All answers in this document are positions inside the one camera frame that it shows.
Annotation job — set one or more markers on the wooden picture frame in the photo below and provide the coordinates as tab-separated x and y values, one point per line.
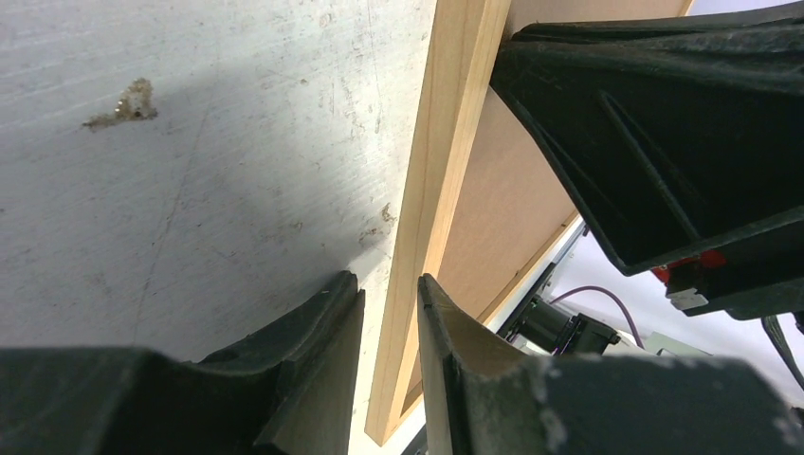
433	220

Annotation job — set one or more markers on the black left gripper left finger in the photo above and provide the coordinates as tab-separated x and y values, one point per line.
285	389

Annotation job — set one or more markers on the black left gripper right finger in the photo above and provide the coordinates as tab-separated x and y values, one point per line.
484	396

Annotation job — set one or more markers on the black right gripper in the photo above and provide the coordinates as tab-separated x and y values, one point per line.
673	137

